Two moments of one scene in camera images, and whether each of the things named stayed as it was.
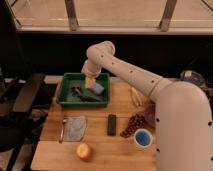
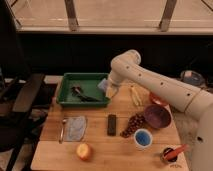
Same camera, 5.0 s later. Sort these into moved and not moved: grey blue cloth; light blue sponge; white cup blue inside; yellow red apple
Moved: light blue sponge
Not moved: white cup blue inside; grey blue cloth; yellow red apple
